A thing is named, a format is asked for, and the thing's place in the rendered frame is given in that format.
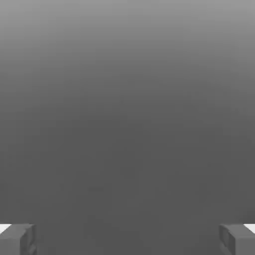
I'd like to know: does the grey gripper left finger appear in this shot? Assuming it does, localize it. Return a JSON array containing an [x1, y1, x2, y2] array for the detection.
[[0, 223, 38, 255]]

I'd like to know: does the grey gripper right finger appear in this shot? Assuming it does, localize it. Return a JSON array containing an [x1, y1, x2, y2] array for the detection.
[[218, 223, 255, 255]]

